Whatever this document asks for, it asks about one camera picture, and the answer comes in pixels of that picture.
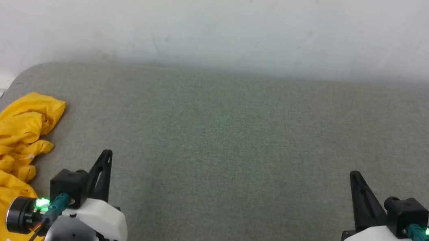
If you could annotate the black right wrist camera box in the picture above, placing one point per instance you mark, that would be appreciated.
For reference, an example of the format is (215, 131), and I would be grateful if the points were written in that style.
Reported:
(405, 213)

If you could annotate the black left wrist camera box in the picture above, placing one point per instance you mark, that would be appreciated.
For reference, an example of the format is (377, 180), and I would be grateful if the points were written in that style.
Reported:
(67, 182)

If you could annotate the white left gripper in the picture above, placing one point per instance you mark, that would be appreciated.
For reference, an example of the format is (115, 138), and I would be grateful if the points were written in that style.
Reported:
(102, 215)

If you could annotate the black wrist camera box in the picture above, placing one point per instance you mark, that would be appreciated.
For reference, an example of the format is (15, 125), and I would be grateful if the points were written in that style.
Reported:
(405, 213)
(67, 182)

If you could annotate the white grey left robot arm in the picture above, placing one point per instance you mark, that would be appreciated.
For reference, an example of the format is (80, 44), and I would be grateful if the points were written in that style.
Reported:
(20, 215)

